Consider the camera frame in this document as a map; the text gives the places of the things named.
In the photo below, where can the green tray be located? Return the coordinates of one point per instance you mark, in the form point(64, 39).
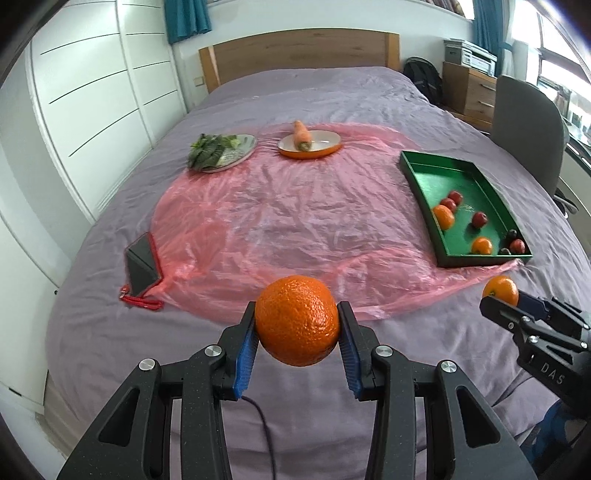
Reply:
point(461, 182)

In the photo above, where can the dark plum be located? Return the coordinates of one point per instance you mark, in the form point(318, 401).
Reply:
point(511, 234)

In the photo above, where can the orange plate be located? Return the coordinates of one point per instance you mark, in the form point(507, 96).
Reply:
point(328, 143)

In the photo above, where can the purple bed sheet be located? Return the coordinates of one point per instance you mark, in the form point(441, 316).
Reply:
point(323, 92)

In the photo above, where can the small orange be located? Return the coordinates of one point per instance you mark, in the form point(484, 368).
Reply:
point(501, 290)
point(481, 246)
point(443, 217)

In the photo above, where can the wooden headboard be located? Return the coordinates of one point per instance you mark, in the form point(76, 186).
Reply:
point(300, 55)

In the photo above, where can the large orange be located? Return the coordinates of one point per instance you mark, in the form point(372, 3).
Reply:
point(298, 321)

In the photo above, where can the black pouch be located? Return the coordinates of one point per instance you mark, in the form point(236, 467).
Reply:
point(141, 265)

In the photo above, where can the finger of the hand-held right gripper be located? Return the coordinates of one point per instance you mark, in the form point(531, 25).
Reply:
point(538, 305)
point(501, 314)

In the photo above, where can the small red fruit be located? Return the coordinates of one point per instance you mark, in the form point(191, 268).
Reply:
point(456, 197)
point(448, 204)

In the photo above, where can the grey chair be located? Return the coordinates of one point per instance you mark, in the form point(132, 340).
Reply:
point(526, 120)

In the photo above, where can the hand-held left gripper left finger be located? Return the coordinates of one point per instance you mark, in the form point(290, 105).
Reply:
point(244, 357)

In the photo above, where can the red apple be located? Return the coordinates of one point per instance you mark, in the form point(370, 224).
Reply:
point(517, 246)
point(480, 219)

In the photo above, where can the wooden cabinet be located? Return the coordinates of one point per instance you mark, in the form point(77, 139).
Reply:
point(468, 92)

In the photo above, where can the white plate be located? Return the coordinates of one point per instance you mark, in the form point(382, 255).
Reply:
point(247, 145)

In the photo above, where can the teal curtain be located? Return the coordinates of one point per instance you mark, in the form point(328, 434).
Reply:
point(187, 18)
point(487, 32)

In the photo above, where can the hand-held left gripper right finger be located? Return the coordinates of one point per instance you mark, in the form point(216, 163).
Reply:
point(349, 357)

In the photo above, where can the pink plastic sheet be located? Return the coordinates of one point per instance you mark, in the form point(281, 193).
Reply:
point(286, 207)

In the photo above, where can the leafy greens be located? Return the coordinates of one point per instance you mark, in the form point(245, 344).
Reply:
point(210, 152)

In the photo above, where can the black backpack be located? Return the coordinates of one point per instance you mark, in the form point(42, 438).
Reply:
point(422, 78)

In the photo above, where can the person's right hand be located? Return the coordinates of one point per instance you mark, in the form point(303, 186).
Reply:
point(565, 429)

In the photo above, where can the white wardrobe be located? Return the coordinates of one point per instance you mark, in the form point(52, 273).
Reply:
point(92, 92)

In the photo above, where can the white printer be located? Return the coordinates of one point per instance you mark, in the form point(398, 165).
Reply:
point(471, 55)

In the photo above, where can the carrot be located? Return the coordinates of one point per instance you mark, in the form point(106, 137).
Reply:
point(302, 136)

